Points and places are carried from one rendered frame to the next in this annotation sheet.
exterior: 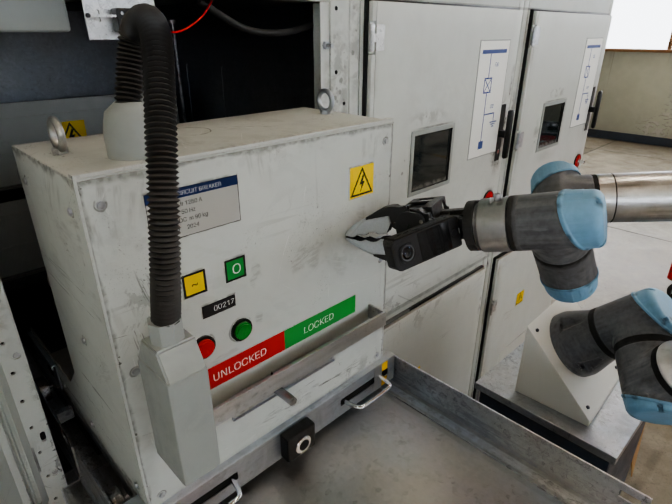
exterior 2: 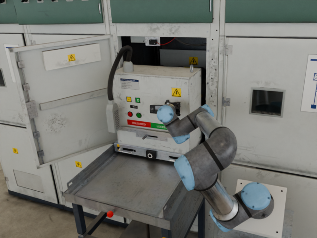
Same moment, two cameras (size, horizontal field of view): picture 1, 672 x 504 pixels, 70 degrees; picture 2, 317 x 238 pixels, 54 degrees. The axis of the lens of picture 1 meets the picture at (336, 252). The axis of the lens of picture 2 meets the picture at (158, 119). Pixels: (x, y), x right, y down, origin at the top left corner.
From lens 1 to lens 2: 1.57 m
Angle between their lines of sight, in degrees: 63
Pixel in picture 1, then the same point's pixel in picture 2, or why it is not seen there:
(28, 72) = (197, 39)
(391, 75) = (237, 63)
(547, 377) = not seen: hidden behind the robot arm
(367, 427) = (171, 168)
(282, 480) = (144, 161)
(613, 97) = not seen: outside the picture
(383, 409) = not seen: hidden behind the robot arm
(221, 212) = (134, 86)
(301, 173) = (155, 84)
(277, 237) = (148, 97)
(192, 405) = (109, 116)
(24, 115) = (182, 53)
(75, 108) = (196, 53)
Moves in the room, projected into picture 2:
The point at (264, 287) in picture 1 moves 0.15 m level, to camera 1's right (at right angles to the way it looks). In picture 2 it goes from (145, 108) to (154, 116)
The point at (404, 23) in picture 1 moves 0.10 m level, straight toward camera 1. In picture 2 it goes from (244, 45) to (227, 46)
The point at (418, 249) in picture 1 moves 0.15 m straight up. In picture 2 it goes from (154, 109) to (153, 81)
